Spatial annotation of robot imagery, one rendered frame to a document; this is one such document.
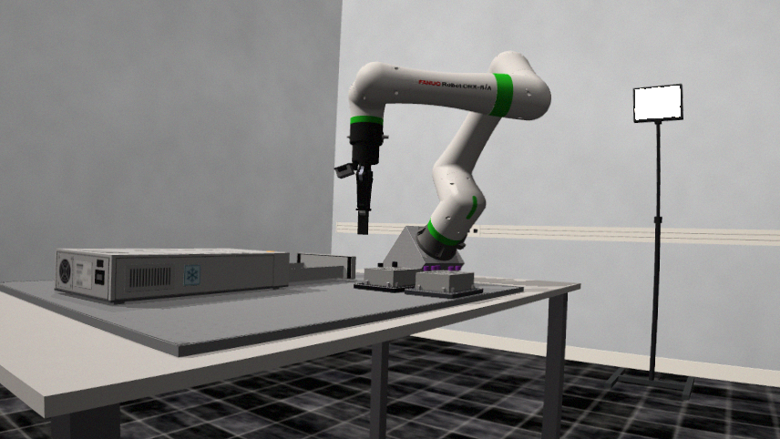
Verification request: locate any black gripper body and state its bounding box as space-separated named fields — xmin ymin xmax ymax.
xmin=352 ymin=143 xmax=379 ymax=183

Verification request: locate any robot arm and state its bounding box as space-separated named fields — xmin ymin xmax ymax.
xmin=347 ymin=51 xmax=551 ymax=260

